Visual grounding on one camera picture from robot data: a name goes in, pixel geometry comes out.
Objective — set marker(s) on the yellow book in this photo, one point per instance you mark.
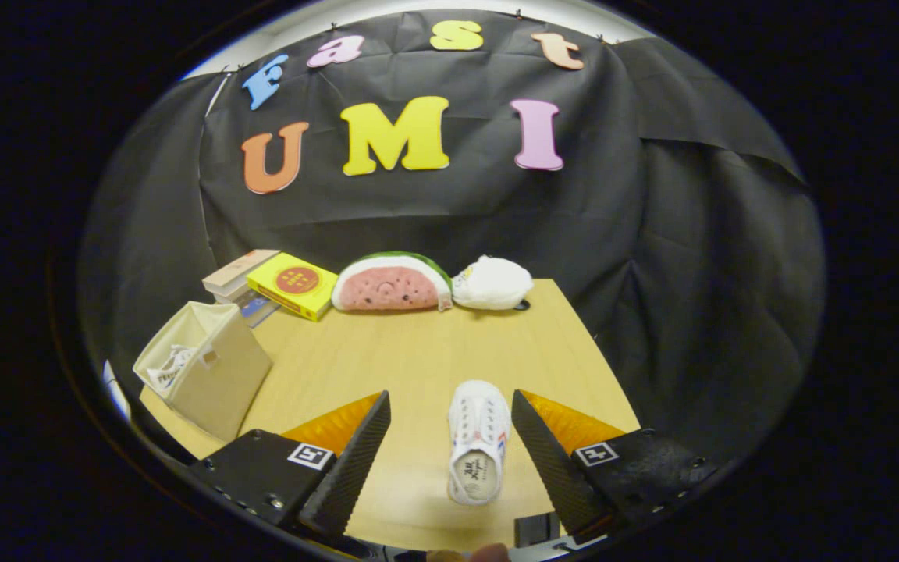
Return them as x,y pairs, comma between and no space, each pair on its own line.
293,282

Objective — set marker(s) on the white canvas shoe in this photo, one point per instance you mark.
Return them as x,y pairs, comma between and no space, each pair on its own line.
479,437
171,367

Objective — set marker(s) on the blue book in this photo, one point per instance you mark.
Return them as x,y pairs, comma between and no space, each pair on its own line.
261,308

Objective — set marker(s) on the beige fabric storage box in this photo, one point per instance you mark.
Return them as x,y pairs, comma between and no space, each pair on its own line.
223,382

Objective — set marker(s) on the grey white book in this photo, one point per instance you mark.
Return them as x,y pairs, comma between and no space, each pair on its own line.
231,297

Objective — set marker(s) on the watermelon slice plush toy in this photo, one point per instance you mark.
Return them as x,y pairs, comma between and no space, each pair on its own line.
391,289

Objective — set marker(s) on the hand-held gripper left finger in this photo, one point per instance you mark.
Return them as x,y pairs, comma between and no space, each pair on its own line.
348,468

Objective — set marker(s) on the white plush toy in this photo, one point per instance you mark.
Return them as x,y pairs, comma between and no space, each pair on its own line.
492,282

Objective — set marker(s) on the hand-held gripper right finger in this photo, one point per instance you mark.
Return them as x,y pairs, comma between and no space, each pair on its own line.
551,464

